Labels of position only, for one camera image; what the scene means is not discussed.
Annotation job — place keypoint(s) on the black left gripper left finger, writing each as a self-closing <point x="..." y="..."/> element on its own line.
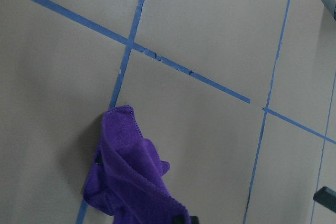
<point x="183" y="220"/>

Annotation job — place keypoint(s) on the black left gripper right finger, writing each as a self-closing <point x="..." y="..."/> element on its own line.
<point x="325" y="197"/>

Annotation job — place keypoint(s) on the purple microfiber towel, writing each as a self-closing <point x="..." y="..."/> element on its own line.
<point x="125" y="179"/>

